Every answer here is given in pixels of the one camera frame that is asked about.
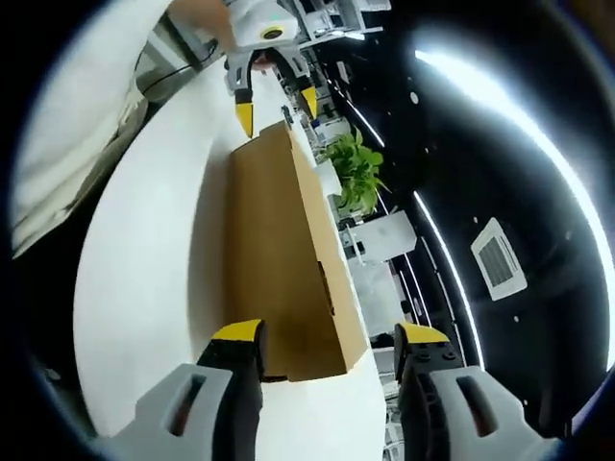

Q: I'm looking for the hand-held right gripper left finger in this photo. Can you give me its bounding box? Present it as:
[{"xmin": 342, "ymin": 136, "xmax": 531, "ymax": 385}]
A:
[{"xmin": 110, "ymin": 318, "xmax": 266, "ymax": 461}]

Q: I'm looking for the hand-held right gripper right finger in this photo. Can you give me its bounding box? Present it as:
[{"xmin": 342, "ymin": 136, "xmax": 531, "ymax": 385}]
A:
[{"xmin": 393, "ymin": 322, "xmax": 563, "ymax": 461}]

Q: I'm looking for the brown cardboard shoe box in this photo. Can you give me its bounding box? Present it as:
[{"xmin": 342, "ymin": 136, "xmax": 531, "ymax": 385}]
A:
[{"xmin": 229, "ymin": 119, "xmax": 372, "ymax": 384}]

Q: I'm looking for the short ceiling light strip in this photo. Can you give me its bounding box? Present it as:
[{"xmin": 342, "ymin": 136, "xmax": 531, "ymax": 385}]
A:
[{"xmin": 335, "ymin": 88, "xmax": 386, "ymax": 146}]

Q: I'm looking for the green potted plant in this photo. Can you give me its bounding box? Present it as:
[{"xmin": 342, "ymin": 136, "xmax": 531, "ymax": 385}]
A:
[{"xmin": 311, "ymin": 128, "xmax": 393, "ymax": 215}]

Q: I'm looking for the ceiling air conditioner vent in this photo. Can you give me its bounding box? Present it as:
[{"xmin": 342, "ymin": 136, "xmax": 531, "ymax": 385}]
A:
[{"xmin": 469, "ymin": 216, "xmax": 529, "ymax": 303}]

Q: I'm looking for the wide ceiling light strip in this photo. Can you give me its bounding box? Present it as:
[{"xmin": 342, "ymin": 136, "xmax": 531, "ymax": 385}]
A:
[{"xmin": 411, "ymin": 33, "xmax": 615, "ymax": 289}]

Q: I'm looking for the white desk partition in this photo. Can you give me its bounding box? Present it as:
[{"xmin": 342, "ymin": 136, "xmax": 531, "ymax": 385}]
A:
[{"xmin": 345, "ymin": 210, "xmax": 417, "ymax": 255}]

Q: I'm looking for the long ceiling light strip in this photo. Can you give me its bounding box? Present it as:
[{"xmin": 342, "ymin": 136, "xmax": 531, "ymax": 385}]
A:
[{"xmin": 412, "ymin": 191, "xmax": 485, "ymax": 371}]

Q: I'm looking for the black device cable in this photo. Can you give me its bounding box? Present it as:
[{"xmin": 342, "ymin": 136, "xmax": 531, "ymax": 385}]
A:
[{"xmin": 134, "ymin": 47, "xmax": 232, "ymax": 93}]

